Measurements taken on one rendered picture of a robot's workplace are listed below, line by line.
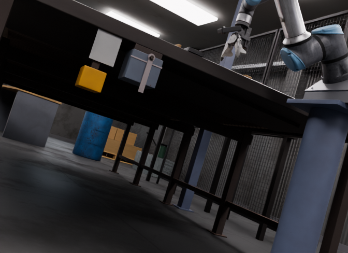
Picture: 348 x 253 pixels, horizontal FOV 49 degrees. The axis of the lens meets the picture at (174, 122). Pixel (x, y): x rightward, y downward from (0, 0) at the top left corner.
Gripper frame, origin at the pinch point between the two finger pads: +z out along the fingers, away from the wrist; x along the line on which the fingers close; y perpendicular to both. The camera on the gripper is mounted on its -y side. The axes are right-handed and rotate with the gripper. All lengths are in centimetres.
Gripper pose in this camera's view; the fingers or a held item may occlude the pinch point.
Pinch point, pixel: (227, 59)
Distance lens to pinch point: 197.5
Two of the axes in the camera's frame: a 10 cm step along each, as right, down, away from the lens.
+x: -4.2, -0.5, 9.0
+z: -3.0, 9.5, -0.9
